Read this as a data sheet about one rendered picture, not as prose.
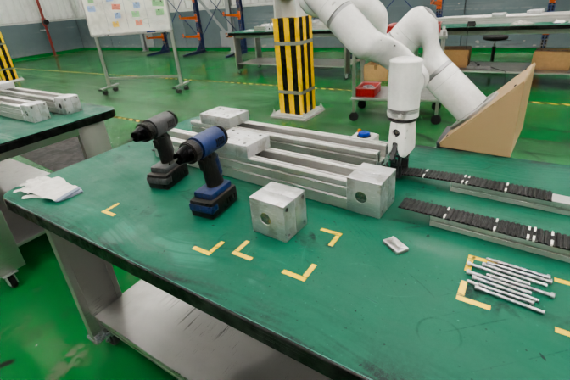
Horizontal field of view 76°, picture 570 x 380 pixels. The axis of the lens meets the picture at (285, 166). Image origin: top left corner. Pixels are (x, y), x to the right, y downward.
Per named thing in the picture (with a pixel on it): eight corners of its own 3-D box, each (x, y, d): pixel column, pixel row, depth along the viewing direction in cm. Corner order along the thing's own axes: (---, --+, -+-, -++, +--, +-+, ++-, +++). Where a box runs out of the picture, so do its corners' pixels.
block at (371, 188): (397, 197, 98) (399, 164, 94) (379, 219, 89) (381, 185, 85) (366, 189, 103) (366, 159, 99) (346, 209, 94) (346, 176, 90)
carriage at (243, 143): (271, 153, 117) (269, 134, 114) (248, 167, 109) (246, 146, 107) (234, 146, 126) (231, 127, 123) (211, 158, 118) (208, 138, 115)
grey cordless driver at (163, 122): (192, 172, 123) (179, 109, 114) (154, 202, 106) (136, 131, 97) (173, 170, 125) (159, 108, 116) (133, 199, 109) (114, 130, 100)
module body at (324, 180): (362, 192, 102) (363, 165, 98) (346, 209, 94) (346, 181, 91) (176, 148, 146) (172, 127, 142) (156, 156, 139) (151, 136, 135)
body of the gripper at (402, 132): (410, 121, 95) (407, 160, 100) (421, 110, 102) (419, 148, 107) (382, 118, 99) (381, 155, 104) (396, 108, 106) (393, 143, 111)
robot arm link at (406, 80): (395, 100, 106) (382, 108, 99) (397, 53, 100) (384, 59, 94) (424, 103, 101) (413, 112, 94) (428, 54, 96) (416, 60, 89)
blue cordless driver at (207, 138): (241, 197, 105) (230, 125, 96) (198, 236, 89) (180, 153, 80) (219, 193, 108) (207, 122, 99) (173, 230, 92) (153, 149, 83)
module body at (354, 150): (388, 167, 115) (389, 142, 112) (375, 180, 108) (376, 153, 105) (211, 132, 160) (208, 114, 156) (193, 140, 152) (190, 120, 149)
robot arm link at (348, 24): (349, 24, 112) (416, 96, 108) (321, 29, 101) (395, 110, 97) (367, -2, 106) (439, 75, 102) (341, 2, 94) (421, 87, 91)
